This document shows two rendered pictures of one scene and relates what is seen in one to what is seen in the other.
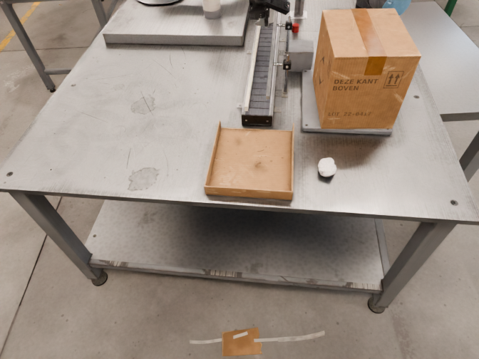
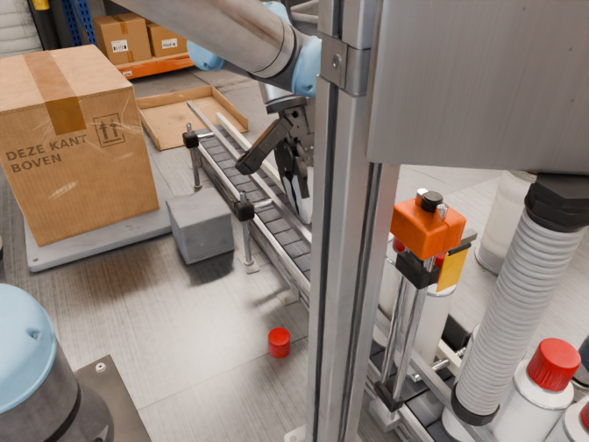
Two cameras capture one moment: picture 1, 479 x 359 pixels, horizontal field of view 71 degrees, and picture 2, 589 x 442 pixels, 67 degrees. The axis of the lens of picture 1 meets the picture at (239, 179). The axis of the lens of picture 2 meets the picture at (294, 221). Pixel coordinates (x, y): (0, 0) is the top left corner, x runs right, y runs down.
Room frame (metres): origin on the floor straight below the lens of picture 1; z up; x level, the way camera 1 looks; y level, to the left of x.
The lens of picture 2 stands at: (1.95, -0.56, 1.41)
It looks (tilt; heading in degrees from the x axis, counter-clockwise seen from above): 37 degrees down; 143
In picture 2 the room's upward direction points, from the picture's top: straight up
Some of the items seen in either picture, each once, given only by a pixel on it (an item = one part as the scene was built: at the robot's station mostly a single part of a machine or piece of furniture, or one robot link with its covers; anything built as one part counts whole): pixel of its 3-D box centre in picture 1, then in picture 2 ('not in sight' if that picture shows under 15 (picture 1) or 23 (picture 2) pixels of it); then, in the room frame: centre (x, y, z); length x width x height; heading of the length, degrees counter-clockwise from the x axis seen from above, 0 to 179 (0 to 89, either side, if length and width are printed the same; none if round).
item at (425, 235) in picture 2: not in sight; (426, 320); (1.79, -0.27, 1.05); 0.10 x 0.04 x 0.33; 81
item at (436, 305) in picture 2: not in sight; (425, 312); (1.75, -0.21, 0.98); 0.05 x 0.05 x 0.20
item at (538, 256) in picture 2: not in sight; (509, 319); (1.88, -0.33, 1.18); 0.04 x 0.04 x 0.21
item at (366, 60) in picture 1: (357, 69); (67, 138); (1.00, -0.42, 0.99); 0.30 x 0.24 x 0.27; 175
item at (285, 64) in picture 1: (280, 75); (202, 154); (1.11, -0.18, 0.91); 0.07 x 0.03 x 0.16; 81
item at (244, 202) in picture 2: (283, 35); (256, 225); (1.40, -0.23, 0.91); 0.07 x 0.03 x 0.16; 81
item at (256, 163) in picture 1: (252, 156); (188, 114); (0.75, -0.05, 0.85); 0.30 x 0.26 x 0.04; 171
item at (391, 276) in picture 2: not in sight; (398, 285); (1.70, -0.20, 0.98); 0.05 x 0.05 x 0.20
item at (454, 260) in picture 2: not in sight; (452, 267); (1.78, -0.23, 1.09); 0.03 x 0.01 x 0.06; 81
